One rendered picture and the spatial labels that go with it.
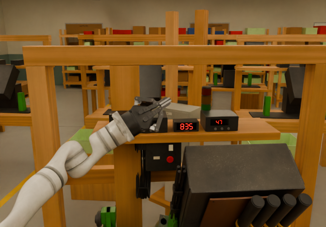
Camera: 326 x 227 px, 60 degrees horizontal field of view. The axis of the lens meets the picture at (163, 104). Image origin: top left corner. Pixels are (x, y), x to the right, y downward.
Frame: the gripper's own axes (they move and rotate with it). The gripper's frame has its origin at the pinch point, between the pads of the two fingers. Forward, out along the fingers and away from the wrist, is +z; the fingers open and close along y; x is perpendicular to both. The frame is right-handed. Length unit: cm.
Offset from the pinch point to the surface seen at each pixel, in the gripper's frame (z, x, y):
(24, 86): -158, -844, -358
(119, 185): -28, -71, 18
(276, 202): 10.4, 3.8, 42.4
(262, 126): 48, -50, 32
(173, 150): 2, -50, 17
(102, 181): -35, -81, 12
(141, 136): -7.1, -46.3, 3.3
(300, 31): 550, -560, -17
